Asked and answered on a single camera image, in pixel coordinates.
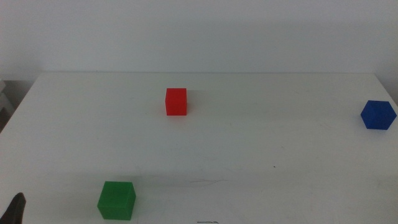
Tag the green cube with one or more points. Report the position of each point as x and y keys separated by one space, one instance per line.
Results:
x=115 y=202

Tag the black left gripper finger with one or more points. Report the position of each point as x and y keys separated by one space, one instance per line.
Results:
x=14 y=211

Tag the blue cube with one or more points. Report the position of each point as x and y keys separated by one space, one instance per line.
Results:
x=378 y=115

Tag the red cube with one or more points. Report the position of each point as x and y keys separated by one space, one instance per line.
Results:
x=176 y=102

